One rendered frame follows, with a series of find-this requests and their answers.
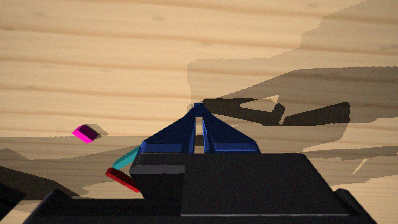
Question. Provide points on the magenta rod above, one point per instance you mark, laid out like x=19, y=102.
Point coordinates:
x=85, y=134

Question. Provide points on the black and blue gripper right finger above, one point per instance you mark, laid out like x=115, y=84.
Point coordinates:
x=224, y=138

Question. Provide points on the small blue block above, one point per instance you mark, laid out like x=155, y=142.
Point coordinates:
x=199, y=109

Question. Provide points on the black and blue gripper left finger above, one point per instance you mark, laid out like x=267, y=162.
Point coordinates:
x=173, y=138

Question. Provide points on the turquoise rod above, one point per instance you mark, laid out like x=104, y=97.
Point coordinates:
x=126, y=159

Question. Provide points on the red rod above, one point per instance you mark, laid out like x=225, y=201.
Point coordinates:
x=122, y=179

